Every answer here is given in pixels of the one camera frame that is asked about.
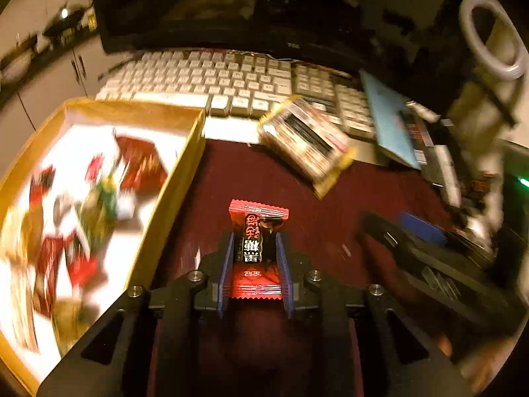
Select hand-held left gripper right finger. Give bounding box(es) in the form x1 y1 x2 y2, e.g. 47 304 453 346
275 232 476 397

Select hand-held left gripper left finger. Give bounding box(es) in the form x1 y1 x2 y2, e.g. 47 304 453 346
36 232 235 397

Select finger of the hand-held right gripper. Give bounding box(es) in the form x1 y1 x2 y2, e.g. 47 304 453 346
399 211 450 246
359 212 439 274

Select red black candy packet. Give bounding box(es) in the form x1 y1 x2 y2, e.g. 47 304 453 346
228 199 290 300

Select yellow cardboard box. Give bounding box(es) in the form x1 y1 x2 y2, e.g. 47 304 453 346
0 98 206 395

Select white snack packet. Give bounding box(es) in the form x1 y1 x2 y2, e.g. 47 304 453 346
116 190 139 220

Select gold-edged striped snack packet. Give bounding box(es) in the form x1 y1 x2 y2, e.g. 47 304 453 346
257 95 358 199

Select dark red snack packet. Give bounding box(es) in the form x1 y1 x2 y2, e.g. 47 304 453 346
113 134 170 193

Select green gold snack packet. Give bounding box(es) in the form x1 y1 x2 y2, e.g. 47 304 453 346
52 298 100 356

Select long pale snack packet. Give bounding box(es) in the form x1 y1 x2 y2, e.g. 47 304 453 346
0 207 40 352

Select white black device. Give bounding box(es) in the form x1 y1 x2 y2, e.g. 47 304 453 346
434 145 464 207

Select light blue notebook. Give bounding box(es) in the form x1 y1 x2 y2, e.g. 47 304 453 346
359 69 422 170

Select white paper sheet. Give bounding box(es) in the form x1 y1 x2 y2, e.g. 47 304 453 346
204 116 269 145

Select white computer keyboard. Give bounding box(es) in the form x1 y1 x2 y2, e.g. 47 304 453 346
95 49 377 141

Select white base cabinets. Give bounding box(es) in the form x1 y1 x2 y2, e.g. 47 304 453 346
0 37 137 141

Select black computer monitor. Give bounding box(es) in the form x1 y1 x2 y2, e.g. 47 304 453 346
90 0 373 71

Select white ring light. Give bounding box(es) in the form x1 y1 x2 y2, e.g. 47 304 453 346
459 0 529 81

